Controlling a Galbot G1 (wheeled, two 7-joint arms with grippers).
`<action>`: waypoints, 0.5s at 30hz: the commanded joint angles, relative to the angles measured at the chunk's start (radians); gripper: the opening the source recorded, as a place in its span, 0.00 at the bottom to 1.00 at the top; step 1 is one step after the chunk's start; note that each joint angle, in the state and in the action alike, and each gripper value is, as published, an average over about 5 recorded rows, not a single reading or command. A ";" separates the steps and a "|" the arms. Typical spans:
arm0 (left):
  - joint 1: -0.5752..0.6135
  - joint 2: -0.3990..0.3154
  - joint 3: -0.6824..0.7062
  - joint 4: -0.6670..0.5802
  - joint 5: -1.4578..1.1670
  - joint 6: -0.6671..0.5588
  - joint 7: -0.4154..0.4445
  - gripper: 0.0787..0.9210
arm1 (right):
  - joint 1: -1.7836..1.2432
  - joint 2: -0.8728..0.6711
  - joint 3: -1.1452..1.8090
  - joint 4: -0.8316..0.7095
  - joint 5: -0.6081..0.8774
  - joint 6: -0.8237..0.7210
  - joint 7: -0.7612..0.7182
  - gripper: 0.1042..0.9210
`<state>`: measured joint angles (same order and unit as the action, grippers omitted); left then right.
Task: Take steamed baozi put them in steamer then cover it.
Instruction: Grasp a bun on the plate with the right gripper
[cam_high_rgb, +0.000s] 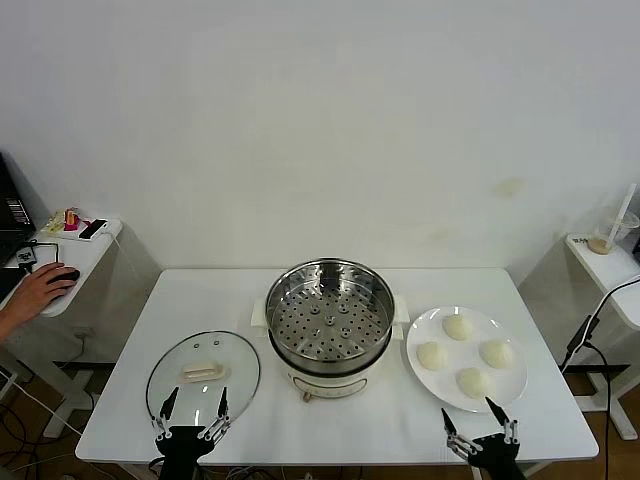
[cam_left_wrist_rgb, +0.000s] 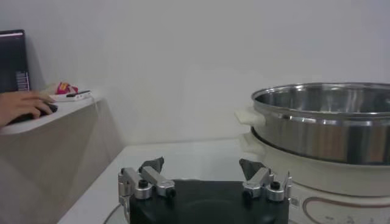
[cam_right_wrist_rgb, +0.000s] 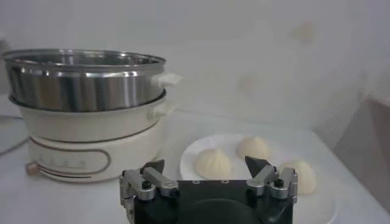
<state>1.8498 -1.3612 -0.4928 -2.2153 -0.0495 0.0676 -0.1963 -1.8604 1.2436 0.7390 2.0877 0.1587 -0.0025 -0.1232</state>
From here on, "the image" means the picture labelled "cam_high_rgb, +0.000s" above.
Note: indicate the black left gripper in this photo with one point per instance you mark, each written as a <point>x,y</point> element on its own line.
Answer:
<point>179,442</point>

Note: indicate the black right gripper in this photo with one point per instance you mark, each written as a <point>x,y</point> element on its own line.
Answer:
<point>492,455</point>

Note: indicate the round glass pot lid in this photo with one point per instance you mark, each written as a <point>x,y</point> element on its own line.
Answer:
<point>205,372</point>

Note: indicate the white steamed baozi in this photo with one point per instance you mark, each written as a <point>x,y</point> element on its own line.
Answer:
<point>474,382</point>
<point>432,355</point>
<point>457,327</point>
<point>497,353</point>

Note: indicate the black computer mouse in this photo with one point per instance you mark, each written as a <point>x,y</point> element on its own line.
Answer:
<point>71,275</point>

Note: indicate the bare person forearm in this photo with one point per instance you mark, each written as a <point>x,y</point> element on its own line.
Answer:
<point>7,325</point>

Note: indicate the perforated steel steamer basket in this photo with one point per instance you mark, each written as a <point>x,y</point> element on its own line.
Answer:
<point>300,330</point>

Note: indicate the bare person hand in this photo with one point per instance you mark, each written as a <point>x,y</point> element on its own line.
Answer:
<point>35,292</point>

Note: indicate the round white plate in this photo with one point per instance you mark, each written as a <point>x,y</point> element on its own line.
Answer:
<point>442,387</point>

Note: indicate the cream electric cooking pot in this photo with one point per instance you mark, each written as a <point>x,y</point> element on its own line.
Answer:
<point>325,387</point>

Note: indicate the white side desk with laptop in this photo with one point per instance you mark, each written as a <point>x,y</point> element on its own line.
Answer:
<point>95,250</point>

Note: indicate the black and white small device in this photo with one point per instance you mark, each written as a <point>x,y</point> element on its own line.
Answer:
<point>93,229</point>

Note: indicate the pink snack packet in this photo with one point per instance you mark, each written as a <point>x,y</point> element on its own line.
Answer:
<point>71,220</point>

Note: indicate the black adapter with label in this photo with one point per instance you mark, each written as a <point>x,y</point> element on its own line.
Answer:
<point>25,256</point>

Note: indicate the yellow snack packet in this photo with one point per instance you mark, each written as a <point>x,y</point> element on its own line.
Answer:
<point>53,223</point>

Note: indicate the clear plastic drink cup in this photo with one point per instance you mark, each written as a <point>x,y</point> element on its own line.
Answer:
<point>617,230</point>

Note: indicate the black laptop computer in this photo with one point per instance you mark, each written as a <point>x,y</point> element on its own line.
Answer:
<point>12,210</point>

